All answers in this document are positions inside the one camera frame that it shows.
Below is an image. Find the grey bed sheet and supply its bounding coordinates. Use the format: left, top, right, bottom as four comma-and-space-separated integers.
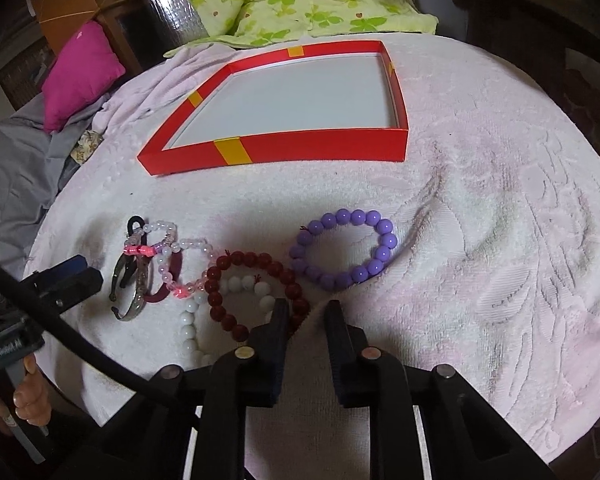
0, 94, 108, 278

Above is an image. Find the purple bead bracelet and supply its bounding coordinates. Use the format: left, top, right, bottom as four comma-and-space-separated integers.
288, 208, 400, 293

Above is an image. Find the pale pink towel blanket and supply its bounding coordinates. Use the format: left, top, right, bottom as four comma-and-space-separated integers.
27, 34, 600, 461

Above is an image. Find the pink clear bead bracelet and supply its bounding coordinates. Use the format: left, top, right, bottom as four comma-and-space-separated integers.
152, 237, 221, 300

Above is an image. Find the silver foil bag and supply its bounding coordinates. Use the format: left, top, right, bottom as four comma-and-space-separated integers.
144, 0, 208, 50

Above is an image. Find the person's left hand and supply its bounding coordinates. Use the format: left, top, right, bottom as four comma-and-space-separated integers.
0, 354, 52, 437

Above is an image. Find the dark red bead bracelet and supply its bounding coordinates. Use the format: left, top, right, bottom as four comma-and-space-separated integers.
203, 250, 311, 345

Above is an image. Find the green floral quilt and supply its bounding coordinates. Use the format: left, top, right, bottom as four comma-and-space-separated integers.
149, 0, 439, 59

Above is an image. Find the wooden bedside furniture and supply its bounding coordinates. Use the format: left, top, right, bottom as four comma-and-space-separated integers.
0, 0, 161, 114

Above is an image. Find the red box lid tray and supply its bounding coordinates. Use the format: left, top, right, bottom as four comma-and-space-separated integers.
137, 39, 408, 176

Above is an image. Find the clear white bead bracelet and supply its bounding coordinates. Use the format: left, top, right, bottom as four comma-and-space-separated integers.
130, 219, 181, 261

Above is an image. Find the black hair clip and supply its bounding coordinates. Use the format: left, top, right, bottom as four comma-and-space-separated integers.
126, 216, 146, 245

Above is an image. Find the magenta pillow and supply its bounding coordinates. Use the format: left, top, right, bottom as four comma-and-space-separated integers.
42, 21, 125, 133

